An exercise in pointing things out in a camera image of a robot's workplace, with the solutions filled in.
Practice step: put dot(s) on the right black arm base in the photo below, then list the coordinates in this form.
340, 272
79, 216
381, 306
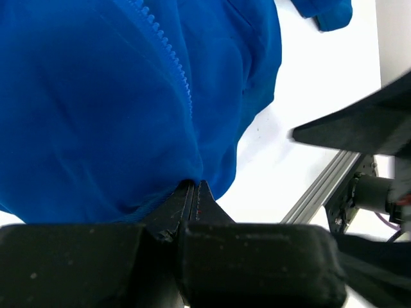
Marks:
354, 184

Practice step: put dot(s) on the aluminium front rail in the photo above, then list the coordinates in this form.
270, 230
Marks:
320, 191

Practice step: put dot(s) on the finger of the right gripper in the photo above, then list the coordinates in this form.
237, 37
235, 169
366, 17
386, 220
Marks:
378, 124

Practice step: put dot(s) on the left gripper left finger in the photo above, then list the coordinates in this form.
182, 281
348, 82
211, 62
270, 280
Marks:
163, 223

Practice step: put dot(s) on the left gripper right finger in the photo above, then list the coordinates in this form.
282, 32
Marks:
204, 208

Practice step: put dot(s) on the red white blue jacket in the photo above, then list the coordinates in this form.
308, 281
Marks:
106, 106

